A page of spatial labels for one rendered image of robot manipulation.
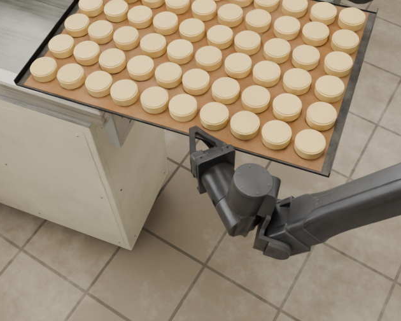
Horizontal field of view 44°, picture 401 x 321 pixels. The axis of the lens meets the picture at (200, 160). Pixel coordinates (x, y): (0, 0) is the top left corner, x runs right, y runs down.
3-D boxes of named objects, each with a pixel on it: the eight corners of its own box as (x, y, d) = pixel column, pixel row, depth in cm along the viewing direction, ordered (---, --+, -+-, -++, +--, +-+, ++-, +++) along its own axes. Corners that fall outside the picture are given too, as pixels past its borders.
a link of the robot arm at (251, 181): (286, 263, 75) (295, 216, 80) (311, 227, 66) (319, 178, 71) (211, 238, 75) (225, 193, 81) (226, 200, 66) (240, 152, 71)
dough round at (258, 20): (242, 18, 99) (243, 10, 97) (267, 14, 99) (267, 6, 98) (248, 35, 96) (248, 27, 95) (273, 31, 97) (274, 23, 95)
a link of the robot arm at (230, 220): (228, 246, 76) (259, 234, 78) (237, 225, 71) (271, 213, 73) (209, 209, 80) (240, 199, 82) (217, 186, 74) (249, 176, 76)
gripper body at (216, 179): (195, 186, 85) (212, 221, 82) (193, 155, 77) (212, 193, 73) (228, 172, 87) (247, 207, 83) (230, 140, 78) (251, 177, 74)
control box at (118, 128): (108, 144, 119) (98, 109, 107) (147, 72, 130) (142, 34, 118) (122, 148, 118) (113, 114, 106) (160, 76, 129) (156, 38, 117)
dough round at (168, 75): (153, 87, 91) (151, 79, 89) (160, 67, 93) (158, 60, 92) (179, 90, 90) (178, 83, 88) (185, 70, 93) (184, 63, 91)
